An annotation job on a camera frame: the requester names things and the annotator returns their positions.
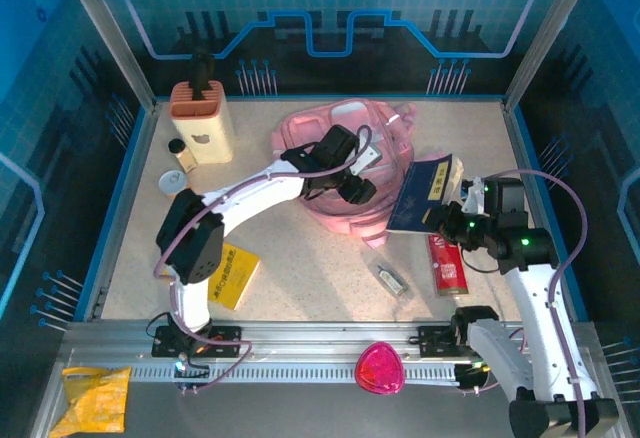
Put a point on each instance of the navy book short yellow label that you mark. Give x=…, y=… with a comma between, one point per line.
x=415, y=198

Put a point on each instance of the pink student backpack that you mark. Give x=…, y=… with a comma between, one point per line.
x=300, y=133

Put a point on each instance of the red rectangular box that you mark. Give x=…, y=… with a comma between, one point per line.
x=450, y=273

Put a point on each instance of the small clear bottle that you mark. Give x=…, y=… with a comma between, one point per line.
x=391, y=280

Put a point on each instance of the yellow paperback book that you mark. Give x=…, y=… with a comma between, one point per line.
x=235, y=278

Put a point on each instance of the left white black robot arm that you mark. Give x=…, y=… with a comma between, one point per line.
x=250, y=198

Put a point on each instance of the yellow plastic bag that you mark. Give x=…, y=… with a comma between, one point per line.
x=95, y=398

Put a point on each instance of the beige knife block orange top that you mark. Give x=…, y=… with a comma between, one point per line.
x=205, y=128

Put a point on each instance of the small bottle black cap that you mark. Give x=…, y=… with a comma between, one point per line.
x=182, y=155

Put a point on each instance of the pink heart-shaped object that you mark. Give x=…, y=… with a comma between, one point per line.
x=379, y=369

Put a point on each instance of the orange can white lid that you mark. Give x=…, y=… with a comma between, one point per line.
x=172, y=184

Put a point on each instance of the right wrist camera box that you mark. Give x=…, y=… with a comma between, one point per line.
x=472, y=200

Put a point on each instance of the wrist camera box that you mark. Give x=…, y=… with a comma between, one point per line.
x=370, y=158
x=472, y=200

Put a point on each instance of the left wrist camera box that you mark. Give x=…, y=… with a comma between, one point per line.
x=370, y=158

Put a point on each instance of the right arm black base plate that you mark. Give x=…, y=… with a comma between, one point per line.
x=432, y=340

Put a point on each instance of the aluminium front frame rail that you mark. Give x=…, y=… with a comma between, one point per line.
x=320, y=333

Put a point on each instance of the aluminium frame post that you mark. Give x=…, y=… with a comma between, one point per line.
x=547, y=33
x=111, y=33

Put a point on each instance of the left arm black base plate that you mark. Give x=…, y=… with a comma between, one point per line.
x=230, y=333

